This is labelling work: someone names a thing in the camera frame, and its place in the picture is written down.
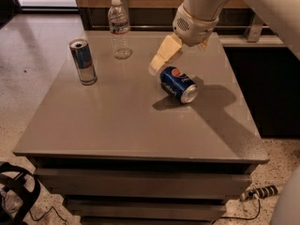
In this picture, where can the grey drawer cabinet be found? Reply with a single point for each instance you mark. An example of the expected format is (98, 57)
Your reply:
(123, 152)

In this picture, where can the metal wall bracket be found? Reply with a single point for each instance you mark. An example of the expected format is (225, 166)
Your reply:
(254, 30)

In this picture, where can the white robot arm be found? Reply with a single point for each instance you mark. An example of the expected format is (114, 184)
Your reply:
(282, 16)

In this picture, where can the silver blue energy drink can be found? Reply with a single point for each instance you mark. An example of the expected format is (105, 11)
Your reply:
(82, 57)

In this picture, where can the white power strip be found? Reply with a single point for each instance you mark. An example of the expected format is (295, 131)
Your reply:
(260, 193)

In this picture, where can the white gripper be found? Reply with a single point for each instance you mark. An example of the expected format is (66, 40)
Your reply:
(196, 30)

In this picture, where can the clear plastic water bottle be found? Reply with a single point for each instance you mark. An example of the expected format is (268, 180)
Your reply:
(119, 27)

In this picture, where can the blue pepsi can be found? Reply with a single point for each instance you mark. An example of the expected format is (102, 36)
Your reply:
(178, 84)

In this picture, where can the wooden wall counter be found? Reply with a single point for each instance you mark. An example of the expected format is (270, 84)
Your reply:
(158, 15)

